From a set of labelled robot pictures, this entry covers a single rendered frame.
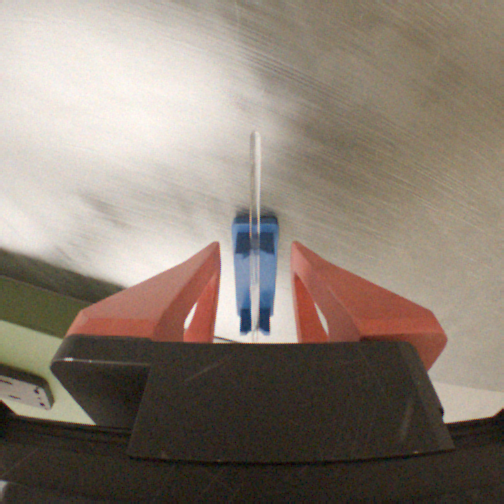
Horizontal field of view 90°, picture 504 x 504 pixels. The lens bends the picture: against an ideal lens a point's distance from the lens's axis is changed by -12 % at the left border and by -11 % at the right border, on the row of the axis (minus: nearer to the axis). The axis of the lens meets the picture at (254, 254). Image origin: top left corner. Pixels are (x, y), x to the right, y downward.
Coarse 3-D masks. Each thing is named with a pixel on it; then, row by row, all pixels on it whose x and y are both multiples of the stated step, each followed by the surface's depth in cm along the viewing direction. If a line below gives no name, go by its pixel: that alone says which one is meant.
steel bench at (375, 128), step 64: (0, 0) 12; (64, 0) 12; (128, 0) 13; (192, 0) 13; (256, 0) 13; (320, 0) 13; (384, 0) 13; (448, 0) 12; (0, 64) 14; (64, 64) 14; (128, 64) 15; (192, 64) 15; (256, 64) 15; (320, 64) 15; (384, 64) 15; (448, 64) 14; (0, 128) 16; (64, 128) 17; (128, 128) 17; (192, 128) 17; (256, 128) 17; (320, 128) 17; (384, 128) 17; (448, 128) 17; (0, 192) 19; (64, 192) 19; (128, 192) 20; (192, 192) 20; (320, 192) 20; (384, 192) 19; (448, 192) 19; (0, 256) 23; (64, 256) 23; (128, 256) 23; (384, 256) 23; (448, 256) 23; (448, 320) 28
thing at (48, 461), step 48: (0, 432) 4; (48, 432) 4; (96, 432) 4; (480, 432) 4; (0, 480) 3; (48, 480) 3; (96, 480) 3; (144, 480) 3; (192, 480) 3; (240, 480) 3; (288, 480) 3; (336, 480) 3; (384, 480) 3; (432, 480) 3; (480, 480) 3
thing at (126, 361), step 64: (192, 256) 10; (128, 320) 5; (192, 320) 11; (64, 384) 5; (128, 384) 5; (192, 384) 4; (256, 384) 4; (320, 384) 4; (384, 384) 4; (128, 448) 4; (192, 448) 4; (256, 448) 4; (320, 448) 4; (384, 448) 4; (448, 448) 3
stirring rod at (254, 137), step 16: (256, 144) 14; (256, 160) 15; (256, 176) 15; (256, 192) 16; (256, 208) 16; (256, 224) 17; (256, 240) 18; (256, 256) 19; (256, 272) 19; (256, 288) 20; (256, 304) 21; (256, 320) 22; (256, 336) 24
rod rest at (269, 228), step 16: (240, 224) 20; (272, 224) 20; (240, 240) 19; (272, 240) 19; (240, 256) 18; (272, 256) 18; (240, 272) 23; (272, 272) 23; (240, 288) 24; (272, 288) 24; (240, 304) 25; (272, 304) 25; (240, 320) 24
